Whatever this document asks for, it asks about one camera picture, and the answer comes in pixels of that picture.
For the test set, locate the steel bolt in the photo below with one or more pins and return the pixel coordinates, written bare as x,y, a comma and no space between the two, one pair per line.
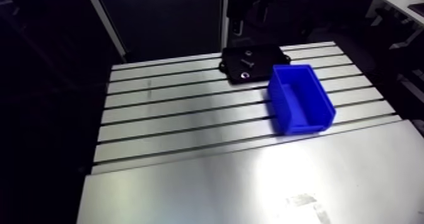
247,63

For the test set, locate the black tray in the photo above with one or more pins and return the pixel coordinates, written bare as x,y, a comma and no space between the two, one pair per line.
258,64

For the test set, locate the blue bin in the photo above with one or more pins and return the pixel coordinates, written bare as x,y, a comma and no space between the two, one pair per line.
298,102

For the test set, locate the white desk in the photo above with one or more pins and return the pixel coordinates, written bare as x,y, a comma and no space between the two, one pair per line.
397,1

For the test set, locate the grey metal post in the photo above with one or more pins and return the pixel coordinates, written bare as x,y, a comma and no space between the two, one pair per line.
106,23

